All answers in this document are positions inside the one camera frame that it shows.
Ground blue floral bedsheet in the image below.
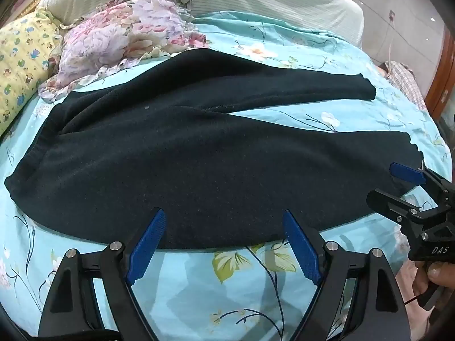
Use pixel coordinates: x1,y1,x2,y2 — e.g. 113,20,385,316
0,11,453,341

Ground plaid cloth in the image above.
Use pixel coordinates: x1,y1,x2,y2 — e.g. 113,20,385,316
386,62,427,111

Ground yellow cartoon print pillow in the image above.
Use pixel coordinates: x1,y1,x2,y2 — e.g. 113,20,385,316
0,7,68,137

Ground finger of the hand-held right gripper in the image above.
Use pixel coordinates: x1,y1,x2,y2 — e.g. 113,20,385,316
366,189,445,226
390,162,455,199

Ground person's right hand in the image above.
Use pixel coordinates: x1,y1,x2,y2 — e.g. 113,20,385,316
414,261,455,295

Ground pink floral ruffled pillow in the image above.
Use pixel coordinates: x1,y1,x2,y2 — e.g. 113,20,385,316
37,0,210,103

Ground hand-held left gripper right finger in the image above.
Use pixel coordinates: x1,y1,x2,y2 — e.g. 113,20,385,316
283,209,406,341

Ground black pants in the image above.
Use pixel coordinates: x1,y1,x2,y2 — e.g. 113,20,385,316
4,48,425,251

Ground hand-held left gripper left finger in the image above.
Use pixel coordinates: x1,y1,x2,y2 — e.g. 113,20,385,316
37,208,167,341

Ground brown wooden furniture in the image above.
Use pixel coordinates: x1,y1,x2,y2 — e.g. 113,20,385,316
425,21,455,121

